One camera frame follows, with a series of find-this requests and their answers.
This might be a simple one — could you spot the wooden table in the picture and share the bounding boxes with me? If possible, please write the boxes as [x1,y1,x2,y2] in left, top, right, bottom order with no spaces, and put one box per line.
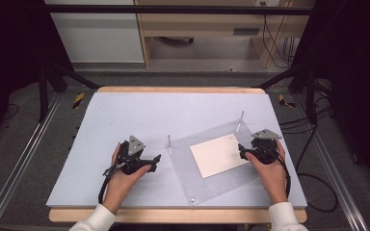
[48,86,307,224]

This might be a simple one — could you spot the left hand-held gripper black cable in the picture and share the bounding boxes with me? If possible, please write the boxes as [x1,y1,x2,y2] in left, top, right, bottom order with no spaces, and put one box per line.
[97,162,127,205]

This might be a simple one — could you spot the pale grey table mat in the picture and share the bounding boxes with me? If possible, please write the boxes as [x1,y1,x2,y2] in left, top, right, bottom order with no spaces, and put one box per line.
[45,91,308,209]

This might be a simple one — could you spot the hand-held gripper black cable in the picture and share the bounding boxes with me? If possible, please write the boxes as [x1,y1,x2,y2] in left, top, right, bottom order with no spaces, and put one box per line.
[97,162,127,205]
[262,145,292,199]

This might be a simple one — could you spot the rectangular picture card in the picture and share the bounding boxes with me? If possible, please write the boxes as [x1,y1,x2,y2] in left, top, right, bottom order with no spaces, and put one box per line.
[189,133,251,180]

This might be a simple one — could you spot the black curtain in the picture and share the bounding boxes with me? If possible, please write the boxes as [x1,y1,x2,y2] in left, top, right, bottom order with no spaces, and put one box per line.
[0,0,75,152]
[289,0,370,189]

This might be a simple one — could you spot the black metal stand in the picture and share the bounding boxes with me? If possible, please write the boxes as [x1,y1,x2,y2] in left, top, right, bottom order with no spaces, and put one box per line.
[252,62,320,125]
[38,62,101,123]

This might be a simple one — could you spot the right hand-held gripper black cable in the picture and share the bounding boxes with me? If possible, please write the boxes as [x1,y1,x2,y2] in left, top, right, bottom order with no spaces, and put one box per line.
[262,145,292,199]

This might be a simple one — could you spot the person's left hand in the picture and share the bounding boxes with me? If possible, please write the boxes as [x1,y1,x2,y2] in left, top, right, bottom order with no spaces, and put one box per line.
[107,142,152,202]

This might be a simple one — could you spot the person's right hand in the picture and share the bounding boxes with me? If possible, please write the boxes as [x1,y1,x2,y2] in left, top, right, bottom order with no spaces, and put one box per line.
[245,141,289,198]

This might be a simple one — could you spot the white wall socket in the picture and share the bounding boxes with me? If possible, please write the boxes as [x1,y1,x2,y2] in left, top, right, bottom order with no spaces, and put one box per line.
[254,0,281,8]

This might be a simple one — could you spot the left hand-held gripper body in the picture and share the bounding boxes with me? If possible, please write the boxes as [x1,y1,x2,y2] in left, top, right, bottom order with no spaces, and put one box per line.
[117,135,152,176]

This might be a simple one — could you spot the black hanging cables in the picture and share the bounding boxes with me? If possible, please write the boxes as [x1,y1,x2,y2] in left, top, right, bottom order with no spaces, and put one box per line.
[260,2,296,69]

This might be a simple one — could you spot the thin black floor cable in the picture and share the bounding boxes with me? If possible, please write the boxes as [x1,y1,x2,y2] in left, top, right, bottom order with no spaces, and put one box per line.
[1,102,20,122]

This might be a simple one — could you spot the thick black floor cables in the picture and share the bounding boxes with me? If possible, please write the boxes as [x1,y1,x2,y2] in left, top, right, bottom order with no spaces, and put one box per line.
[278,79,340,214]

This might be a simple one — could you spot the yellow black tape piece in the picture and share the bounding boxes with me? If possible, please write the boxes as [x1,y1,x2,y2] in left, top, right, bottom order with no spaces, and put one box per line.
[71,92,86,110]
[277,93,297,109]

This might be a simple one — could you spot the aluminium floor rail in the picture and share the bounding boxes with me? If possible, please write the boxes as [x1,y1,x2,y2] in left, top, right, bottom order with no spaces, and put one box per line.
[292,92,370,231]
[0,91,63,231]

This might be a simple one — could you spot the black horizontal bar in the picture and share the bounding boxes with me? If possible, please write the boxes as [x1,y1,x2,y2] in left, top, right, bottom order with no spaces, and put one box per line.
[42,4,314,16]

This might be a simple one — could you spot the clear acrylic picture frame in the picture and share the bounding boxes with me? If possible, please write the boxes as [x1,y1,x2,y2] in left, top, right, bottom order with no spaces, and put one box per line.
[167,110,265,206]

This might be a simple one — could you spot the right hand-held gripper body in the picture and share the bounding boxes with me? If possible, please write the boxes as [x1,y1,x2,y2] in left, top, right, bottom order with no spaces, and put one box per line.
[246,128,282,166]

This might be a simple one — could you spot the white cabinet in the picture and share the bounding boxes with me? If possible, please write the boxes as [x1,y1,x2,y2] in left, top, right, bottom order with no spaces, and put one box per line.
[43,0,145,64]

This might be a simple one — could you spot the grey drawer handle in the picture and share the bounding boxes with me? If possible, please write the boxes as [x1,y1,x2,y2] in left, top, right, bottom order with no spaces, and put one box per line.
[232,27,261,36]

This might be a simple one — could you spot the light wooden desk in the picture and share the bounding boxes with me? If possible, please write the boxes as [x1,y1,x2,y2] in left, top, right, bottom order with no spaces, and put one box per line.
[134,0,316,69]

